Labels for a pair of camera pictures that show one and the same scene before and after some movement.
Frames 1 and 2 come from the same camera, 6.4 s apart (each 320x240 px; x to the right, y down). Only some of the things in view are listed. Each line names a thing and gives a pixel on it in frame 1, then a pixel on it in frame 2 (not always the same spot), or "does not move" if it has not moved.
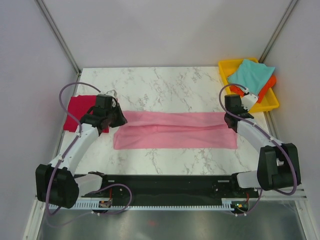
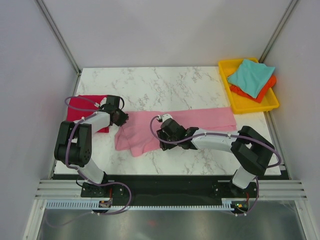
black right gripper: (244, 111) to (165, 146)
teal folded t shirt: (252, 75) does not move
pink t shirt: (174, 130) does not move
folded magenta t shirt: (78, 106) does not move
